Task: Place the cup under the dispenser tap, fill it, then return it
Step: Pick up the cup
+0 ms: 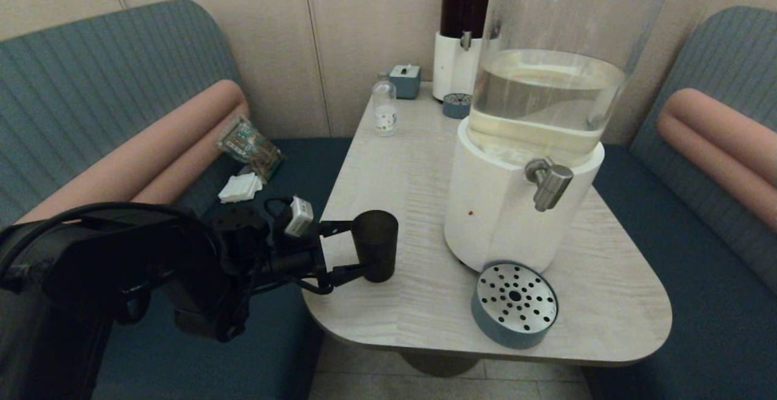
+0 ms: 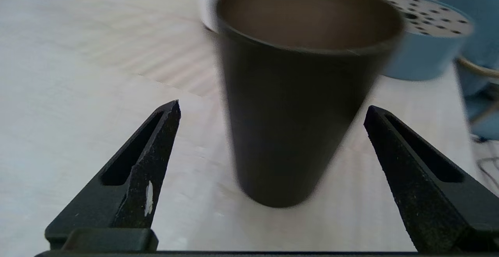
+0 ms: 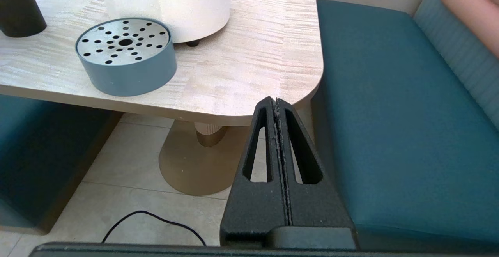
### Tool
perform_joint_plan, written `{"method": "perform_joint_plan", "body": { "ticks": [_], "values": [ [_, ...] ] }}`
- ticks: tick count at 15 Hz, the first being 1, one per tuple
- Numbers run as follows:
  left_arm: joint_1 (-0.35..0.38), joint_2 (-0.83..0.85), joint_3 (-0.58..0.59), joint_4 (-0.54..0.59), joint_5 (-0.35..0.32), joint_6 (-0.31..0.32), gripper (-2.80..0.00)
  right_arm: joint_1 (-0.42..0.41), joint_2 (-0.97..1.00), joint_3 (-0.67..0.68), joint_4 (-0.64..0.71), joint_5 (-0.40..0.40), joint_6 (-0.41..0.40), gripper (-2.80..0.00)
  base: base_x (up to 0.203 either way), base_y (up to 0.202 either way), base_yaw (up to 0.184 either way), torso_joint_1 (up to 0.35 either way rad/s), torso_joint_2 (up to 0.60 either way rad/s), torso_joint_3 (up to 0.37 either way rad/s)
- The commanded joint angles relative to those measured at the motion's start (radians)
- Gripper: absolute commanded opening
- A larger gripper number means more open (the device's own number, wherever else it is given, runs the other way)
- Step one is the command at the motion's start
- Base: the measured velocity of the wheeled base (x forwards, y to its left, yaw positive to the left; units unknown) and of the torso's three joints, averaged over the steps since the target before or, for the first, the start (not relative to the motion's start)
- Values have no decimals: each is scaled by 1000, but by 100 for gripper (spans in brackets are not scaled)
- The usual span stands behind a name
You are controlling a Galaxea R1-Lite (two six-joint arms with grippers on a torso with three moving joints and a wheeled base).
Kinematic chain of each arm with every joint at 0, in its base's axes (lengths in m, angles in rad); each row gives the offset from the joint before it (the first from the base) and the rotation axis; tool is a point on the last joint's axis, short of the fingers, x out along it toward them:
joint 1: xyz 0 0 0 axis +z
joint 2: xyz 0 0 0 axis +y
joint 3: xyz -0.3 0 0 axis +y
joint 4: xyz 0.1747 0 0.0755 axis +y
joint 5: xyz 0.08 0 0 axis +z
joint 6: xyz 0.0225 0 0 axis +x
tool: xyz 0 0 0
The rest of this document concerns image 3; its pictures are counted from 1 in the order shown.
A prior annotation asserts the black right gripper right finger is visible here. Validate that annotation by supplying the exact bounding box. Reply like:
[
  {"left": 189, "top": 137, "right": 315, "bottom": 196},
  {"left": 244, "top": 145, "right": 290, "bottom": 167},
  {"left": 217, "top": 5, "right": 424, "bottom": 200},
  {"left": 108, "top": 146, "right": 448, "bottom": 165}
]
[{"left": 275, "top": 98, "right": 354, "bottom": 229}]

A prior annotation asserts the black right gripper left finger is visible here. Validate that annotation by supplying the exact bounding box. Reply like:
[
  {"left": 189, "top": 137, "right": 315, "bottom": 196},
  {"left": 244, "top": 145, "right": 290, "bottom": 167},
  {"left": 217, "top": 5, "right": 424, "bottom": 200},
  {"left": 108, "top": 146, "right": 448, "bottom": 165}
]
[{"left": 219, "top": 96, "right": 292, "bottom": 248}]

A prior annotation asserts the black tapered cup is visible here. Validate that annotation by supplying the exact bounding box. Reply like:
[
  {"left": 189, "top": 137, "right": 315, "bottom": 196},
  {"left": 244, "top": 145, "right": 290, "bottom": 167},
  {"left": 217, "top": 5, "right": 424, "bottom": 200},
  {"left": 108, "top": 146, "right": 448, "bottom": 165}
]
[{"left": 0, "top": 0, "right": 47, "bottom": 38}]

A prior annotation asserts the teal bench with wooden base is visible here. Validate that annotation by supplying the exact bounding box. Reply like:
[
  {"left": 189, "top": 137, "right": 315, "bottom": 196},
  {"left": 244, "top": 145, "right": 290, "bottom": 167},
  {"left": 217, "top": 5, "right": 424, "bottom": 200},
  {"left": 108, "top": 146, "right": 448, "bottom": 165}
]
[
  {"left": 311, "top": 0, "right": 499, "bottom": 252},
  {"left": 0, "top": 94, "right": 124, "bottom": 236}
]

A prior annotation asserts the large round perforated drip tray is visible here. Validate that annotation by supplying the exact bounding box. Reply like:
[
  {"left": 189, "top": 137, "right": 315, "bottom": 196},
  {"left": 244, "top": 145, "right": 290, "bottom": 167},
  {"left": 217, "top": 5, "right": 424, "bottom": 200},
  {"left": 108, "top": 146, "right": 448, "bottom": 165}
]
[{"left": 75, "top": 18, "right": 177, "bottom": 97}]

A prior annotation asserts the large clear water dispenser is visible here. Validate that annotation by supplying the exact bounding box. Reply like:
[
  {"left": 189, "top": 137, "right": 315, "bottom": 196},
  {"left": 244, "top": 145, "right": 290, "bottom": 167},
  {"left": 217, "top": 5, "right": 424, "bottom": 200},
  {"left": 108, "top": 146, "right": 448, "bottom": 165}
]
[{"left": 96, "top": 0, "right": 231, "bottom": 47}]

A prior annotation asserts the pink bolster cushion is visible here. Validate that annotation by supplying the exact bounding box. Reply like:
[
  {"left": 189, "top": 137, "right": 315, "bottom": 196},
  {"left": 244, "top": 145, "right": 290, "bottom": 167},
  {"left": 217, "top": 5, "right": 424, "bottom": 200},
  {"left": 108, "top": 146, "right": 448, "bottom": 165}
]
[{"left": 437, "top": 0, "right": 499, "bottom": 59}]

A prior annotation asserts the gold table pedestal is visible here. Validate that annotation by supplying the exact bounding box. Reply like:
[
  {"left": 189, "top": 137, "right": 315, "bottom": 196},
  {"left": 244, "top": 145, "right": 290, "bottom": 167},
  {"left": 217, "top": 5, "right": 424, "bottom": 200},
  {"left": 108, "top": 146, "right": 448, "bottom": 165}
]
[{"left": 159, "top": 120, "right": 260, "bottom": 196}]

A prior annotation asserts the black floor cable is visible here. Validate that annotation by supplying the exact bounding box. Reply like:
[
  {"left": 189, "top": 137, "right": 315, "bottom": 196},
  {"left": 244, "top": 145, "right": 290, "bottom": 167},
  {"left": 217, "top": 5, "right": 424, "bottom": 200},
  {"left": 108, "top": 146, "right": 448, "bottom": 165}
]
[{"left": 101, "top": 210, "right": 207, "bottom": 246}]

